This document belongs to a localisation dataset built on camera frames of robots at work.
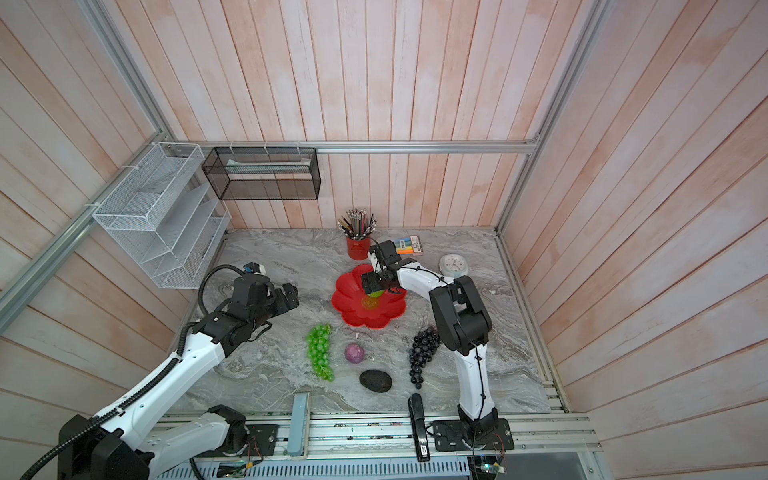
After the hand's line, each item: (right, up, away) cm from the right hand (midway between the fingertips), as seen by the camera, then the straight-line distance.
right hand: (373, 280), depth 102 cm
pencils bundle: (-6, +19, +2) cm, 20 cm away
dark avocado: (+1, -25, -23) cm, 34 cm away
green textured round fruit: (+1, -4, -4) cm, 6 cm away
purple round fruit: (-5, -20, -18) cm, 27 cm away
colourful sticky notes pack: (+14, +12, +12) cm, 22 cm away
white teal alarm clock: (+29, +5, +5) cm, 30 cm away
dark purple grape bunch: (+15, -18, -16) cm, 28 cm away
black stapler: (+11, -30, -27) cm, 42 cm away
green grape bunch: (-16, -18, -16) cm, 29 cm away
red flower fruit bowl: (-4, -9, -5) cm, 11 cm away
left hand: (-24, -4, -20) cm, 32 cm away
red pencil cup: (-6, +11, +6) cm, 14 cm away
